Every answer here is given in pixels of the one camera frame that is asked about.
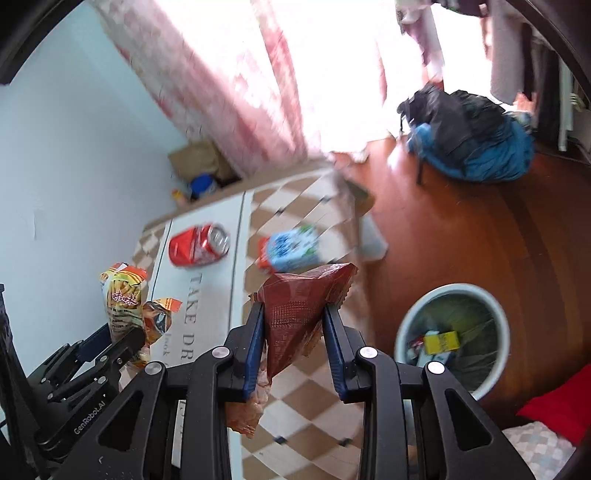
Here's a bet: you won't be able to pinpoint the yellow flat box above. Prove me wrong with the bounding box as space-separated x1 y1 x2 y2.
423 331 461 355

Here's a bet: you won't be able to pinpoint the blue and red milk carton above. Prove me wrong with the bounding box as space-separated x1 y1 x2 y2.
256 225 320 273

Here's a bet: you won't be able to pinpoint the orange striped snack bag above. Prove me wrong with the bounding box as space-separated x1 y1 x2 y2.
100 262 182 371

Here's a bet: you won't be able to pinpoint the red pillow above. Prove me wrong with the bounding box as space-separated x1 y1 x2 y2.
517 364 591 447

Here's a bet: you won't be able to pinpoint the hanging clothes on rack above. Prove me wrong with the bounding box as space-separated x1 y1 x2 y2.
397 1 581 152

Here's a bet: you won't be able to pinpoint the checkered bed sheet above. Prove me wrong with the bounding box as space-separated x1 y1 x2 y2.
132 162 372 479

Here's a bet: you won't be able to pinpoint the blue black clothes pile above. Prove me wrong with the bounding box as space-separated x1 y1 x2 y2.
397 84 535 183

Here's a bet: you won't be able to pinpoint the blue round container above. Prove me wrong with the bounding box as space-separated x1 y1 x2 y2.
189 173 219 200

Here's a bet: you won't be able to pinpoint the pink floral curtain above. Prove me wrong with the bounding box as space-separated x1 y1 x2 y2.
92 1 387 176

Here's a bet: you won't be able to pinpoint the white trash bin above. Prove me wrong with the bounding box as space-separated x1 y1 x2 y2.
394 283 510 400

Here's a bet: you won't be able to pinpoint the dark red snack bag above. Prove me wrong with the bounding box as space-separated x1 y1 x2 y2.
250 263 358 380

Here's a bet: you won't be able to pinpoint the crushed red soda can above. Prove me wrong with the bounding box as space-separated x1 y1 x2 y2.
168 223 230 267

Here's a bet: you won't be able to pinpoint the brown cardboard box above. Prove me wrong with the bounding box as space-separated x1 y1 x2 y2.
168 140 238 184

